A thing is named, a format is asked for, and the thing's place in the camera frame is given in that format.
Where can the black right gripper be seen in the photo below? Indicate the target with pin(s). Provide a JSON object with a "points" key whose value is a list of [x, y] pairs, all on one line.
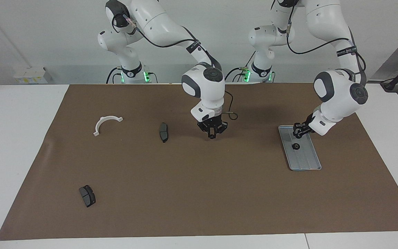
{"points": [[212, 122]]}

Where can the white curved plastic bracket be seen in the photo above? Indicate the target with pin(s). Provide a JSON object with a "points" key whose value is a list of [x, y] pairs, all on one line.
{"points": [[98, 124]]}

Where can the brown paper table mat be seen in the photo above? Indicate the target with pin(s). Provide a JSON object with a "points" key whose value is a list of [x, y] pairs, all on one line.
{"points": [[199, 193]]}

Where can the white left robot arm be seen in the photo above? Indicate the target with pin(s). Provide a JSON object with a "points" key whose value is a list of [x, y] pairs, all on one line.
{"points": [[337, 100]]}

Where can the dark grey brake pad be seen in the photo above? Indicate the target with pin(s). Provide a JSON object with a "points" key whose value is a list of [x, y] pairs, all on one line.
{"points": [[163, 132], [87, 195]]}

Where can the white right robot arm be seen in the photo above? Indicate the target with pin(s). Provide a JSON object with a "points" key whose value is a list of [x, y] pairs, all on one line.
{"points": [[157, 24]]}

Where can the white wall socket box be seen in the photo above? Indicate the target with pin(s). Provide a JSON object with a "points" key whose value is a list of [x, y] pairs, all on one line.
{"points": [[29, 75]]}

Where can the silver metal tray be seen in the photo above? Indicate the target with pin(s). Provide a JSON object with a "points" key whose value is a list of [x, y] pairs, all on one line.
{"points": [[306, 159]]}

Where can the small black nut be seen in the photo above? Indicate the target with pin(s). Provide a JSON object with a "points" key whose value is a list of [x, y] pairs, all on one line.
{"points": [[295, 146]]}

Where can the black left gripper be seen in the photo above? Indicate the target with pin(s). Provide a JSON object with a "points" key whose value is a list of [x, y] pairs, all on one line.
{"points": [[309, 125]]}

